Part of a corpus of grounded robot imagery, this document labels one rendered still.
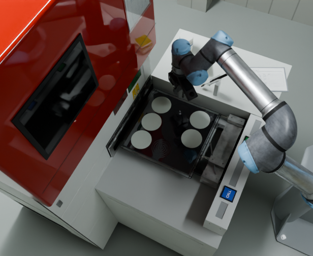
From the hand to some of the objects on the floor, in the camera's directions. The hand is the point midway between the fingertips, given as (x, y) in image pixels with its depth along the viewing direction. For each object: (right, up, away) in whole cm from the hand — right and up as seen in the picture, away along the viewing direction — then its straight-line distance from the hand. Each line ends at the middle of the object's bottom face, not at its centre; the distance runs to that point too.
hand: (182, 97), depth 160 cm
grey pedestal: (+86, -76, +67) cm, 133 cm away
